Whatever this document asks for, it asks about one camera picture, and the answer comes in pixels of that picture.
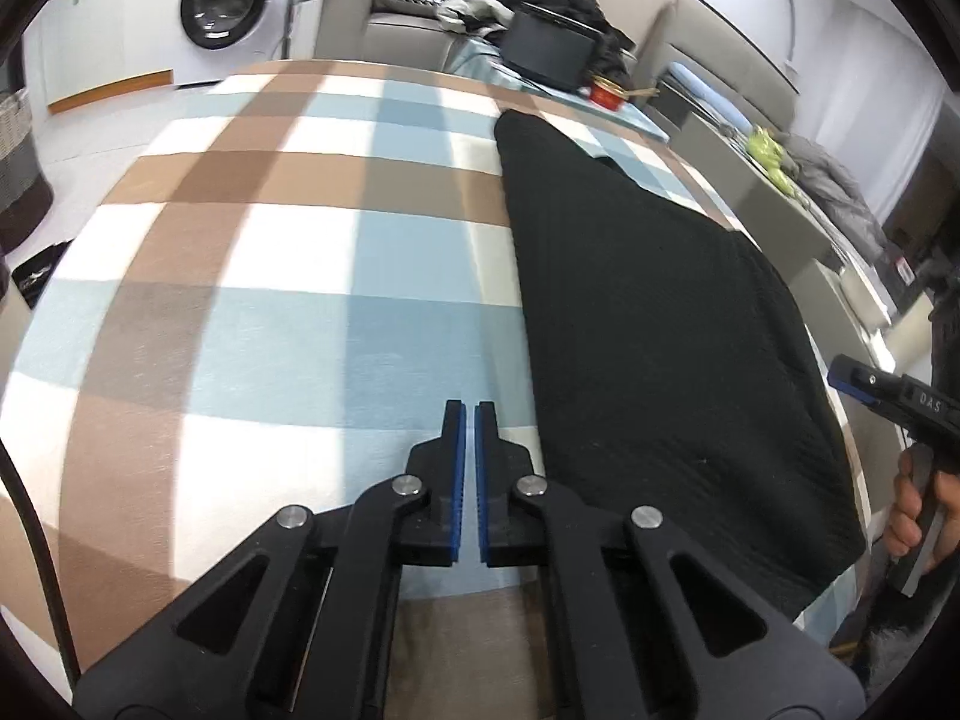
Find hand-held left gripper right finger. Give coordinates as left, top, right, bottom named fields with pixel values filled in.
left=474, top=401, right=867, bottom=720

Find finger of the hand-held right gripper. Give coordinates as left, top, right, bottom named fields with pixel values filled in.
left=827, top=355, right=905, bottom=413

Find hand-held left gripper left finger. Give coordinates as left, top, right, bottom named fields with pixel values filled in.
left=71, top=399, right=467, bottom=720

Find black knit sweater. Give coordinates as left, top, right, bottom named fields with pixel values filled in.
left=493, top=109, right=869, bottom=620

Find person's right forearm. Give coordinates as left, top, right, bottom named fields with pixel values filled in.
left=855, top=577, right=953, bottom=698

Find person's right hand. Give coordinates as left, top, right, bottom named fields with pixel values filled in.
left=883, top=444, right=960, bottom=571

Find grey duvet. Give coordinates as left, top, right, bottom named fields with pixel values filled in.
left=784, top=136, right=890, bottom=256

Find green plush toy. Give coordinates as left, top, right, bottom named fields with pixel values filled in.
left=742, top=127, right=796, bottom=196

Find beige side table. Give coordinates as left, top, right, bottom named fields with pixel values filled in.
left=675, top=116, right=848, bottom=278

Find white curtain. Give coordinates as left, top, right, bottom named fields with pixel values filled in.
left=825, top=0, right=946, bottom=218

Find blue pillow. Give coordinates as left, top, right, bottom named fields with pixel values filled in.
left=667, top=62, right=751, bottom=132

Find plaid blanket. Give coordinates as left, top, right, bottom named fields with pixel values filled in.
left=0, top=58, right=875, bottom=720

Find light blue tablecloth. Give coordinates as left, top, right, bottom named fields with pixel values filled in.
left=442, top=34, right=672, bottom=143

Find light grey garment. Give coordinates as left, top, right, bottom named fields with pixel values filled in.
left=439, top=0, right=511, bottom=35

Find grey sofa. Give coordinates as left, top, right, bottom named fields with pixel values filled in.
left=319, top=0, right=511, bottom=76

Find woven laundry basket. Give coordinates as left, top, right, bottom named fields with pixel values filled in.
left=0, top=88, right=55, bottom=252

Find white base cabinets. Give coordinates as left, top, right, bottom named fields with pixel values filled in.
left=41, top=0, right=181, bottom=113

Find black cable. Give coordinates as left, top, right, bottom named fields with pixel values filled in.
left=0, top=442, right=83, bottom=683

